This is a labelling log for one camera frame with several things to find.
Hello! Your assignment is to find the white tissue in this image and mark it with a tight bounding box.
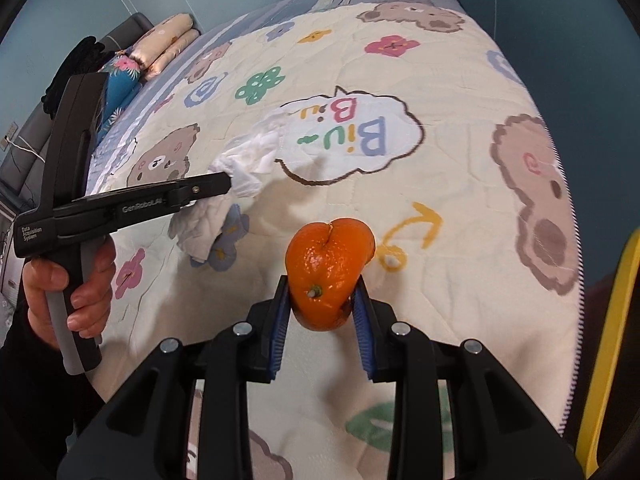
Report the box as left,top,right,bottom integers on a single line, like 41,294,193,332
208,112,288,198
168,194,233,263

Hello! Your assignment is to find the whole orange tangerine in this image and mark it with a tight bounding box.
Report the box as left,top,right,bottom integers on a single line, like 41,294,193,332
285,218,375,332

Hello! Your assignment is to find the yellow rimmed black trash bin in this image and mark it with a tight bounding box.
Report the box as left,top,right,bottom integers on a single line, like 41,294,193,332
564,231,639,479

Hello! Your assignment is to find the person's left hand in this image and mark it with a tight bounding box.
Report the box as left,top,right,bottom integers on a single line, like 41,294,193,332
22,236,117,351

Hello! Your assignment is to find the grey bed headboard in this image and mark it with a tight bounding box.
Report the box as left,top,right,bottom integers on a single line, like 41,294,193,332
1,12,152,217

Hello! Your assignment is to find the blue floral folded quilt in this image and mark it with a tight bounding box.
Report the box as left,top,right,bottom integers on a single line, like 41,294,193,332
96,54,142,145

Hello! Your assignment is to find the black folded clothing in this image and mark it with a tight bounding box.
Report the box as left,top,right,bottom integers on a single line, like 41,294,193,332
41,36,115,119

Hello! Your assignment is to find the peach folded quilt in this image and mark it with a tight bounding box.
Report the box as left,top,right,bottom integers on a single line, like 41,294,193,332
128,13,200,80

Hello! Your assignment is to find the cream bear print quilt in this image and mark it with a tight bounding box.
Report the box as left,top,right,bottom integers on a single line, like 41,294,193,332
84,1,586,480

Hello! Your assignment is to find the white charging cable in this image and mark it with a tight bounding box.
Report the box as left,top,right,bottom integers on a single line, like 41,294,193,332
0,131,49,166

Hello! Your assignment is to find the wall socket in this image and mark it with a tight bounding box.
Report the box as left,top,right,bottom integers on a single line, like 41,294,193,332
0,122,18,151

